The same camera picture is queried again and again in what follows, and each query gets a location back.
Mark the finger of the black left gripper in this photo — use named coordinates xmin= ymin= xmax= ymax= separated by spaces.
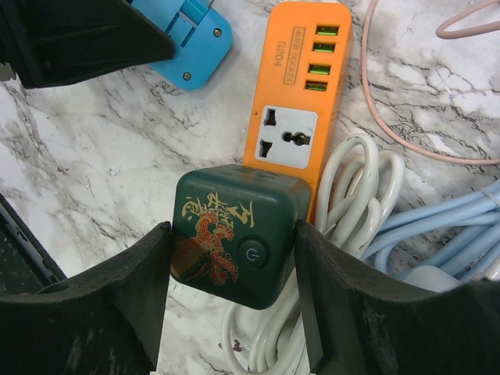
xmin=1 ymin=0 xmax=175 ymax=89

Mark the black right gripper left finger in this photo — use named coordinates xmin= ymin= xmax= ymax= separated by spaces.
xmin=1 ymin=222 xmax=172 ymax=374

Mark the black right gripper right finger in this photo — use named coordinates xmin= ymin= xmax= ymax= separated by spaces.
xmin=295 ymin=223 xmax=499 ymax=374

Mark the white green usb charger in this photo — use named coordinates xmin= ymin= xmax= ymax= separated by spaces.
xmin=404 ymin=266 xmax=463 ymax=293

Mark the dark green plug adapter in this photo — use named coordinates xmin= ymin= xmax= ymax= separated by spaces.
xmin=170 ymin=164 xmax=311 ymax=310

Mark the teal blue plug block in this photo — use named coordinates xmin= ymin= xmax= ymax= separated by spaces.
xmin=131 ymin=0 xmax=233 ymax=91

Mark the orange power strip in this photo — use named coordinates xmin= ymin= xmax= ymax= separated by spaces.
xmin=243 ymin=2 xmax=352 ymax=222

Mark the light blue coiled cable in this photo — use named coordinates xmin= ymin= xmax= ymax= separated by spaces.
xmin=359 ymin=187 xmax=500 ymax=282

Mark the white cable bundle left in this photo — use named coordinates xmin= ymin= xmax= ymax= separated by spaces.
xmin=222 ymin=133 xmax=407 ymax=375

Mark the thin pink cable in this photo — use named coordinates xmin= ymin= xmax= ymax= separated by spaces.
xmin=361 ymin=0 xmax=500 ymax=166

